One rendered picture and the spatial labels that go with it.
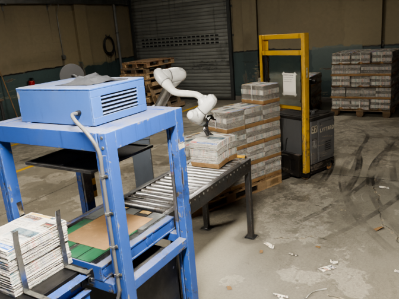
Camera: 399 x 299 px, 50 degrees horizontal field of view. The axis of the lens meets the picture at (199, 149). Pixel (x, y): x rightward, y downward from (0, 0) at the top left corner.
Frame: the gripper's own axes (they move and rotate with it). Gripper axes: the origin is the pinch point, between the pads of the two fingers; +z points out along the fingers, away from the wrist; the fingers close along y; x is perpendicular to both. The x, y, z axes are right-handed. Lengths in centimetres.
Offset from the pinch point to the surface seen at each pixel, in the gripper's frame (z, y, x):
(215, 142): -10.2, 15.6, 11.4
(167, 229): -92, 93, 33
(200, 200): -48, 69, 29
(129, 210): -93, 86, -1
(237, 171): 7.1, 36.6, 28.8
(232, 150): 16.4, 17.6, 15.4
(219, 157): -5.9, 28.2, 15.3
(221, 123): 84, -23, -38
